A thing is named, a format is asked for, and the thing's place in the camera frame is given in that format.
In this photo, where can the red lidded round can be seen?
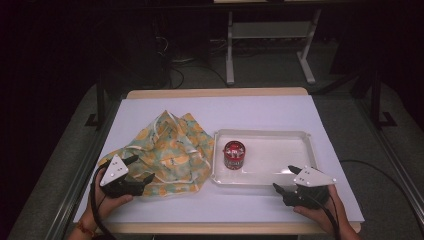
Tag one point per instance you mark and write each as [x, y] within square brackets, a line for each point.
[234, 155]

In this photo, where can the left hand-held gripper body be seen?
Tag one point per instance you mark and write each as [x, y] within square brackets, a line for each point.
[115, 173]

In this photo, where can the person's left hand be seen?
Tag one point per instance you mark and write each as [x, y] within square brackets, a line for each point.
[106, 205]

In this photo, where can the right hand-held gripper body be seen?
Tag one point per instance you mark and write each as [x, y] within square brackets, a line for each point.
[311, 186]

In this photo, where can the black metal stand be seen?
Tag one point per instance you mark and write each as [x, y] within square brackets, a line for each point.
[376, 100]
[100, 103]

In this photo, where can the yellow and green patterned cloth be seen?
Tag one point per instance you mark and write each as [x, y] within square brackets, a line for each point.
[173, 156]

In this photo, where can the person's right hand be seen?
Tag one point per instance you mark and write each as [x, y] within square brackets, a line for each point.
[321, 215]

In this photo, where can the white plastic tray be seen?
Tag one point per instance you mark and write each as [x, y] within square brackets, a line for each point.
[276, 156]

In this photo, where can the white metal table frame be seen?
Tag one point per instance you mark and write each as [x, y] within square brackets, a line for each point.
[270, 30]

